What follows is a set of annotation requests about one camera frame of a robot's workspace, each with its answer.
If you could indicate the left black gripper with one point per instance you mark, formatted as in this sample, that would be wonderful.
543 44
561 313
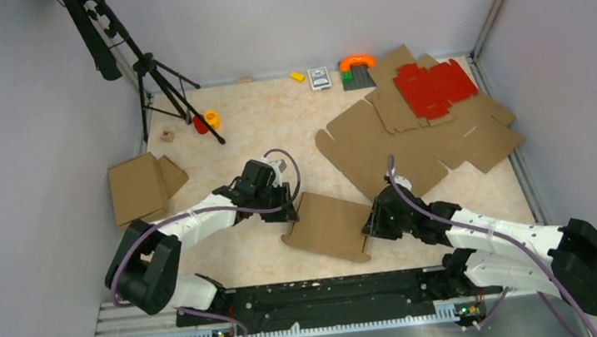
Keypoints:
288 215

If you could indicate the orange horseshoe toy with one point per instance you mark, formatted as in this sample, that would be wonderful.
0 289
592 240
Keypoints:
347 63

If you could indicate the red flat cardboard blank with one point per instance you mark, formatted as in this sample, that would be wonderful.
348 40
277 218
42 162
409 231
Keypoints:
430 93

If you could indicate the black camera tripod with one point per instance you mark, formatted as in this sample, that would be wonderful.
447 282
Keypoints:
116 54

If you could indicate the small wooden cube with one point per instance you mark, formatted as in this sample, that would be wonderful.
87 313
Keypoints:
167 136

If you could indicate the brown cardboard box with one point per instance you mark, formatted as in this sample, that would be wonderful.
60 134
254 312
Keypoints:
142 187
331 227

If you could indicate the green toy block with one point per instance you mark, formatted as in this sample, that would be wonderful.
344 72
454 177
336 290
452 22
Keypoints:
347 76

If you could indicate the large brown cardboard sheet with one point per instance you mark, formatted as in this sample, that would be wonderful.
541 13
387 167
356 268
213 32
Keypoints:
358 145

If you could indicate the grey lego base plate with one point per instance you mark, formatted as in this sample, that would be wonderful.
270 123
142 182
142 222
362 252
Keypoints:
362 79

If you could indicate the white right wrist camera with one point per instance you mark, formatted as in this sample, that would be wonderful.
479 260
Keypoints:
403 182

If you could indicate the yellow round toy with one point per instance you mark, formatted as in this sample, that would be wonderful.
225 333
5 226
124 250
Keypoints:
212 119

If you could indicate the folded brown cardboard box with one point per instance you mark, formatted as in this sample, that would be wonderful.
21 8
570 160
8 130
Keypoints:
142 187

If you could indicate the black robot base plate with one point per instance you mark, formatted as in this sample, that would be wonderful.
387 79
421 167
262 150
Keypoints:
347 300

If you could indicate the small brown cardboard blank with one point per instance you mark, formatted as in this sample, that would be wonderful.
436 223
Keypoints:
397 116

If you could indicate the playing card deck box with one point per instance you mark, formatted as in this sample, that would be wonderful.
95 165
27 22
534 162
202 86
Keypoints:
319 78

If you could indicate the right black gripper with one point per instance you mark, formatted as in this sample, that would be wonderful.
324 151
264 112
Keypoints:
375 226

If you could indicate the yellow small block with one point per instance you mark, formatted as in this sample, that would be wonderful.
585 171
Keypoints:
297 76

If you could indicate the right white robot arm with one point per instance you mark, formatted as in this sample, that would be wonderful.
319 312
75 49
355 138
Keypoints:
558 260

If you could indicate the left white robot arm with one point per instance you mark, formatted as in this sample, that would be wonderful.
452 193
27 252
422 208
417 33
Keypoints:
144 272

